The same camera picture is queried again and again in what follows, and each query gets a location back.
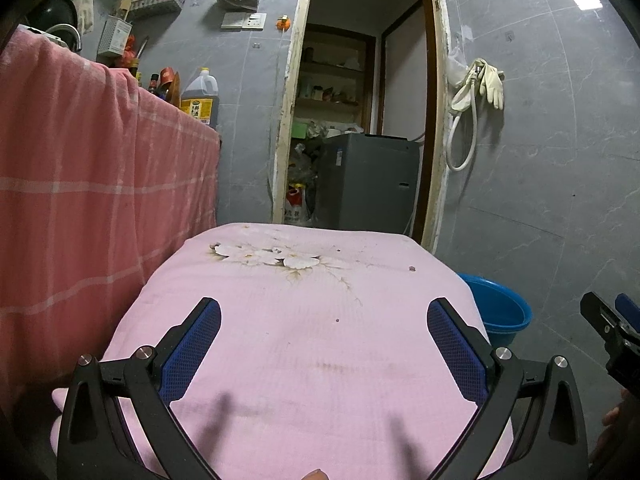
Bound grey washing machine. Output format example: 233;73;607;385
316;132;424;237

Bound wire wall shelf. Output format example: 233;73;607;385
130;0;188;17

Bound pink flowered blanket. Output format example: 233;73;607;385
49;222;517;480

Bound red hanging bag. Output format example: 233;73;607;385
121;34;139;69

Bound cream rubber gloves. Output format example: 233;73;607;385
478;63;506;111

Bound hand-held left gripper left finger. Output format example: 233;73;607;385
56;297;222;480

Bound red checked cloth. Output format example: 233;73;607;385
0;25;222;413

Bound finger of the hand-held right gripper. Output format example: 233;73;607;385
579;291;640;357
614;293;640;334

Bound blue plastic basin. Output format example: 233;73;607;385
456;272;534;348

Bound large cooking oil jug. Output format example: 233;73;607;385
179;67;222;129

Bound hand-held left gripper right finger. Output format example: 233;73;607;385
426;297;601;480

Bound wooden door frame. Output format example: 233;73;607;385
269;0;447;257

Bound hanging cream cloth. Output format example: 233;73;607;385
74;0;98;37

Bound red and white sack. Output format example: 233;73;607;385
283;183;308;227

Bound white hose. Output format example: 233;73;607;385
445;59;484;172

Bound steel pot lid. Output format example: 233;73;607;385
48;23;84;54

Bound person's right hand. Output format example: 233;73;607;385
589;386;635;467

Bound wooden shelf unit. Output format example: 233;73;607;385
294;27;377;134

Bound empty white plastic bag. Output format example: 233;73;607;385
445;44;469;89

